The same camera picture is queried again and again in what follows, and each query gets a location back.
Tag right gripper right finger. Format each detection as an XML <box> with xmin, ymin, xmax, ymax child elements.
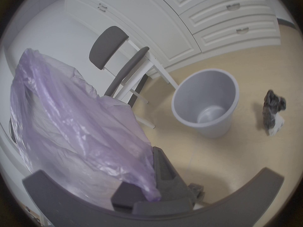
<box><xmin>153</xmin><ymin>146</ymin><xmax>197</xmax><ymax>213</ymax></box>

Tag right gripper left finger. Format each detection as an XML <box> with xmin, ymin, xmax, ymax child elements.
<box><xmin>111</xmin><ymin>182</ymin><xmax>149</xmax><ymax>213</ymax></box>

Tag white wardrobe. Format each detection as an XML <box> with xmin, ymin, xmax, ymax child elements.
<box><xmin>64</xmin><ymin>0</ymin><xmax>282</xmax><ymax>79</ymax></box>

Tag white chair dark grey seat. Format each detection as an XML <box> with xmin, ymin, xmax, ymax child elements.
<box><xmin>89</xmin><ymin>26</ymin><xmax>179</xmax><ymax>129</ymax></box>

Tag crumpled white wrapper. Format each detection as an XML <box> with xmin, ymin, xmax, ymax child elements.
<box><xmin>267</xmin><ymin>114</ymin><xmax>285</xmax><ymax>136</ymax></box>

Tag white trash bin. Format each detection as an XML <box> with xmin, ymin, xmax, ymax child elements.
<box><xmin>171</xmin><ymin>69</ymin><xmax>239</xmax><ymax>138</ymax></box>

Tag crumpled black plastic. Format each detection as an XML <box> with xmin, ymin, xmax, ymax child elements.
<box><xmin>262</xmin><ymin>90</ymin><xmax>286</xmax><ymax>129</ymax></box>

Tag purple plastic bag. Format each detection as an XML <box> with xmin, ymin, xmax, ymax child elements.
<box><xmin>9</xmin><ymin>48</ymin><xmax>162</xmax><ymax>201</ymax></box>

